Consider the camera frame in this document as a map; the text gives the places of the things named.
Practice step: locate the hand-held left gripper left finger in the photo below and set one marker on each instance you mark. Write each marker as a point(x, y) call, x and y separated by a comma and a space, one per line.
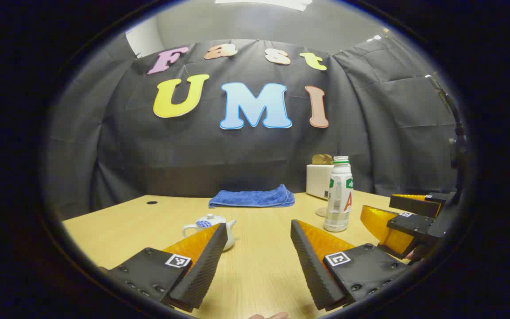
point(210, 252)

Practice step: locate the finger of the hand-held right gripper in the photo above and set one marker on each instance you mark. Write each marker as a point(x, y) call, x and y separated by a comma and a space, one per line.
point(414, 204)
point(410, 226)

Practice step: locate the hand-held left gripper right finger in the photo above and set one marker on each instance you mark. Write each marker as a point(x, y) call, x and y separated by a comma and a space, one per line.
point(308, 261)

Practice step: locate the white teacup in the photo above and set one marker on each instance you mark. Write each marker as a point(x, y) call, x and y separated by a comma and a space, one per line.
point(230, 235)

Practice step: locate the white blue-patterned teacup lid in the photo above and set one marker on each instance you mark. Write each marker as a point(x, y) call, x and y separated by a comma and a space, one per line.
point(205, 221)

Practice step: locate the round brown coaster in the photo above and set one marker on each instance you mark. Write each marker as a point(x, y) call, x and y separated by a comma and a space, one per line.
point(320, 212)

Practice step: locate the white water bottle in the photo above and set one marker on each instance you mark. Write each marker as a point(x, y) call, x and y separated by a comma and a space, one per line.
point(339, 199)

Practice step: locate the blue folded towel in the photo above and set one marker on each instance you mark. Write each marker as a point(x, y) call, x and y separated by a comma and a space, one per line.
point(255, 197)

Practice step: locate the white toaster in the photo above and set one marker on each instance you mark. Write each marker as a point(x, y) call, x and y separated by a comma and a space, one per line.
point(318, 181)

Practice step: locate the toasted bread slice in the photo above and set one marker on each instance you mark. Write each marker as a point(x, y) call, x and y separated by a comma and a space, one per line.
point(317, 160)
point(328, 160)

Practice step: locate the black backdrop cloth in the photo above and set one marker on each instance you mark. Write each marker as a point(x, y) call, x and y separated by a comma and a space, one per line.
point(237, 155)

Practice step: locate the small ceiling light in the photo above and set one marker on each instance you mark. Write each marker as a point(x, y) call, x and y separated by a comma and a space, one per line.
point(375, 38)

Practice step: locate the long ceiling light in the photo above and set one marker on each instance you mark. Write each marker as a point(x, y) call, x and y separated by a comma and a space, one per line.
point(264, 3)

